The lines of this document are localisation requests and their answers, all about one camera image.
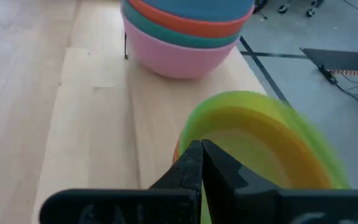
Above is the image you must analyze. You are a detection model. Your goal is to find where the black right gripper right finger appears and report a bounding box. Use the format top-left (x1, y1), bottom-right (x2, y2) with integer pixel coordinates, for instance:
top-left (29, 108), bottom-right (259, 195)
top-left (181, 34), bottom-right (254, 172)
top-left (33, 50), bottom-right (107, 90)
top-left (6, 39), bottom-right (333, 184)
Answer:
top-left (201, 139), bottom-right (282, 224)

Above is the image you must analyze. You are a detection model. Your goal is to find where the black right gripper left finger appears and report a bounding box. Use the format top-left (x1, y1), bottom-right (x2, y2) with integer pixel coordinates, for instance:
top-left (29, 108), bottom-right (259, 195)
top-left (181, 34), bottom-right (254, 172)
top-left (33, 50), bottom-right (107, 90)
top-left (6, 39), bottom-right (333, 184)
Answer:
top-left (149, 139), bottom-right (204, 224)

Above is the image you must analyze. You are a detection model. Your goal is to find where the translucent light green bowl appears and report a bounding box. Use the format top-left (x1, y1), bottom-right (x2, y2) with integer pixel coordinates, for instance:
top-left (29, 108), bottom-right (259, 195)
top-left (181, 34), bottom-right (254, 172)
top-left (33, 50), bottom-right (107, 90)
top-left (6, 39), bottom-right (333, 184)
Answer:
top-left (178, 90), bottom-right (351, 224)

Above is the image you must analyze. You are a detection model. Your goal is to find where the orange plastic bowl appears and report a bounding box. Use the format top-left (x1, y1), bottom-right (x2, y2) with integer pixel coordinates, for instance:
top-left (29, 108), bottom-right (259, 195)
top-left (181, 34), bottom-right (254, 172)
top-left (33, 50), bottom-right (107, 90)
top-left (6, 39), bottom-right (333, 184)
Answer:
top-left (127, 0), bottom-right (255, 39)

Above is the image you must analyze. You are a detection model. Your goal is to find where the translucent yellow plastic bowl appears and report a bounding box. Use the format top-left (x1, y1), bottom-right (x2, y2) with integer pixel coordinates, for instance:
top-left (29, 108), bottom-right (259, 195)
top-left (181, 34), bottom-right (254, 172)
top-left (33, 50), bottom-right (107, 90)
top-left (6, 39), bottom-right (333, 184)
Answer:
top-left (173, 105), bottom-right (334, 191)

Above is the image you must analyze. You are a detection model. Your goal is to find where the pink plastic bowl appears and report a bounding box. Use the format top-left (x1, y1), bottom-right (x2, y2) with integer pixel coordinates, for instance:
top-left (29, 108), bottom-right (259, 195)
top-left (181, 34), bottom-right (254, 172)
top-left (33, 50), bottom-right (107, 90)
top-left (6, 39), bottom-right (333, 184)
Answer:
top-left (121, 12), bottom-right (237, 80)

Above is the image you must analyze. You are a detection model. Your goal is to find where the teal plastic bowl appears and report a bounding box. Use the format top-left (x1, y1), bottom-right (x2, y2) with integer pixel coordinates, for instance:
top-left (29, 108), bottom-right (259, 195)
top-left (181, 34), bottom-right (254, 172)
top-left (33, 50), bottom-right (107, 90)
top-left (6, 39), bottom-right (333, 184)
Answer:
top-left (121, 0), bottom-right (242, 49)

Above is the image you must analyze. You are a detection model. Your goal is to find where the blue plastic bowl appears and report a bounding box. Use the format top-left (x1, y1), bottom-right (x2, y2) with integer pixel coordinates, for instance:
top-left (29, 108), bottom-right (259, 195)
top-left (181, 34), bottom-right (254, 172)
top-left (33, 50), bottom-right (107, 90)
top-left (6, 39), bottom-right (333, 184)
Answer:
top-left (140, 0), bottom-right (255, 23)

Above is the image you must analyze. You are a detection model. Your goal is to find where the dark grey floor plate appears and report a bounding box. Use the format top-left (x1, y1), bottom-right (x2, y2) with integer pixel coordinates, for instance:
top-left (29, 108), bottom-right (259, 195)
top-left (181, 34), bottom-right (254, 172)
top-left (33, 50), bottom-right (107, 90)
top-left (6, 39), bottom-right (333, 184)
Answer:
top-left (300, 47), bottom-right (358, 72)

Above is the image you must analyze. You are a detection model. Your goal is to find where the black frame wooden shelf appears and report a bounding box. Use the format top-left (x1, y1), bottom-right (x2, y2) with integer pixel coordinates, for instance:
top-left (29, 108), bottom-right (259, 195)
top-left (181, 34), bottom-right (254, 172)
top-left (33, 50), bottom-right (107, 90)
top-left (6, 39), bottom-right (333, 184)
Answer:
top-left (31, 32), bottom-right (269, 224)

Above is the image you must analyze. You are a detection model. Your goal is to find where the black floor cable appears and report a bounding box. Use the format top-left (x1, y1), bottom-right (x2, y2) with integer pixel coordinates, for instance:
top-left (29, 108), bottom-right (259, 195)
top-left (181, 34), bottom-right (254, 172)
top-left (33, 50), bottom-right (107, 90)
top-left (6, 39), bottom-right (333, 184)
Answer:
top-left (318, 64), bottom-right (358, 124)

